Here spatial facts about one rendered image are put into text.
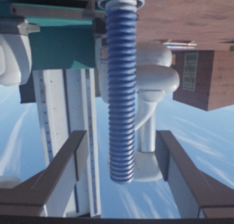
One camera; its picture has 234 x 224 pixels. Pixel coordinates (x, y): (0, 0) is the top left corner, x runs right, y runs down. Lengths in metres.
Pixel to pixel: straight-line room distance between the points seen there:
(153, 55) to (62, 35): 0.48
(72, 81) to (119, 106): 0.86
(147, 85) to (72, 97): 0.60
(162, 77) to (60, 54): 0.58
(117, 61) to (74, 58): 0.78
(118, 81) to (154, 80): 0.38
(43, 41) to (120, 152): 0.82
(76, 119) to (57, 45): 0.46
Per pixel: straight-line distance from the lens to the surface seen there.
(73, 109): 1.10
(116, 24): 0.21
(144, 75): 0.58
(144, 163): 0.93
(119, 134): 0.23
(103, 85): 0.60
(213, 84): 9.28
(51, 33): 0.98
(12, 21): 0.83
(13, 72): 0.83
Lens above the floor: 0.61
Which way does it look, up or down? 15 degrees up
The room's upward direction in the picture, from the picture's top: 179 degrees clockwise
